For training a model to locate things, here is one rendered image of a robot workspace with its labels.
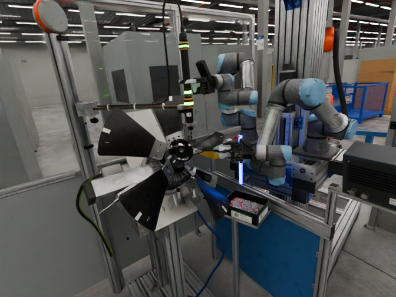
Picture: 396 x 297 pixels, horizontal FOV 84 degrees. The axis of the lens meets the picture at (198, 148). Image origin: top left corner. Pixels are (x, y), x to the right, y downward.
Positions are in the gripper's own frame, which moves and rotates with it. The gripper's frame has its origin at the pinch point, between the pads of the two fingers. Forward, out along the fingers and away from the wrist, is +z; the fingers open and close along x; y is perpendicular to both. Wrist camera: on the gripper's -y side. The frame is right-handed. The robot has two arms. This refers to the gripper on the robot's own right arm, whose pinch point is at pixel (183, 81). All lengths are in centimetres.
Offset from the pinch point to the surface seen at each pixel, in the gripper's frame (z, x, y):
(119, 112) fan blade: 25.4, 16.4, 10.9
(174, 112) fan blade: -2.5, 12.3, 15.7
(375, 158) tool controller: -20, -71, 29
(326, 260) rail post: -26, -60, 85
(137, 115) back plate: 1.5, 42.3, 18.7
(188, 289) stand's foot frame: -3, 18, 145
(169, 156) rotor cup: 14.2, -1.2, 31.9
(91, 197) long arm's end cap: 46, 14, 43
